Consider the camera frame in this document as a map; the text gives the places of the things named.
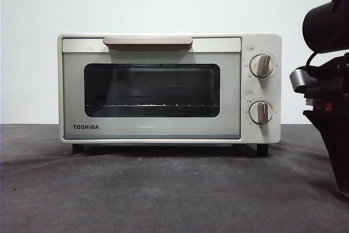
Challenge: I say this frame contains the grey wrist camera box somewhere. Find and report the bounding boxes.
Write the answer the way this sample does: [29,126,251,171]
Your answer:
[289,67,318,94]

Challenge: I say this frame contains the metal wire oven rack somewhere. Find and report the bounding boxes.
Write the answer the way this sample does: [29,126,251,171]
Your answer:
[85,103,211,109]

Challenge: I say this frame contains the oven door with glass window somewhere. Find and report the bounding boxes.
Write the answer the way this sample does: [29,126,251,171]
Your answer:
[62,36,242,141]

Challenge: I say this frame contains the cream round oven knob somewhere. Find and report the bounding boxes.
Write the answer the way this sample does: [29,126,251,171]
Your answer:
[249,53,275,79]
[249,100,274,126]

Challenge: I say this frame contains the black cable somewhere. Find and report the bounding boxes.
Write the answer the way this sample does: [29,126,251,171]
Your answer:
[305,50,321,68]

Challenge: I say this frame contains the cream Toshiba toaster oven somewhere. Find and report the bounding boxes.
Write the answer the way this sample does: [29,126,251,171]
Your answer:
[57,33,283,158]

